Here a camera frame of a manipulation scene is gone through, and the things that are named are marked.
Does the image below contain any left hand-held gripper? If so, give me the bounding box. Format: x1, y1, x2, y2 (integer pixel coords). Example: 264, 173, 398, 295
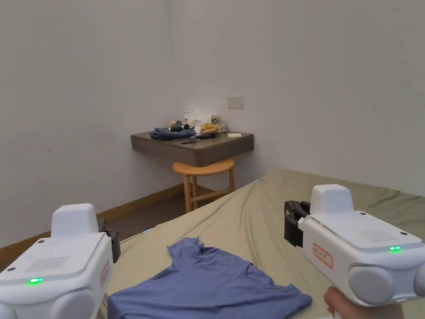
0, 203, 121, 319

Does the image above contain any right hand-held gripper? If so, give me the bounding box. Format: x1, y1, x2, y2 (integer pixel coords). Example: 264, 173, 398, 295
283, 184, 425, 319

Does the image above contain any person's right hand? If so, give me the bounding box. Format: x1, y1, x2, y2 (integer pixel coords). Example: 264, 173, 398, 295
323, 287, 362, 319

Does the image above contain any bed with beige sheet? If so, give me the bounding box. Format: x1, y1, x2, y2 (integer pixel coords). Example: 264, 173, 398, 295
99, 169, 425, 319

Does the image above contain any blue shirt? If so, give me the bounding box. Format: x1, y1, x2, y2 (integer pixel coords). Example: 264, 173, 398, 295
107, 236, 313, 319

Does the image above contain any round wooden stool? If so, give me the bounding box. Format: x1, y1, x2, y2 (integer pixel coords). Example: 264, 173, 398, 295
172, 159, 236, 213

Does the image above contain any wall-mounted dark wooden desk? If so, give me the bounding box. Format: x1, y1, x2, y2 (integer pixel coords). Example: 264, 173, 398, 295
131, 106, 255, 168

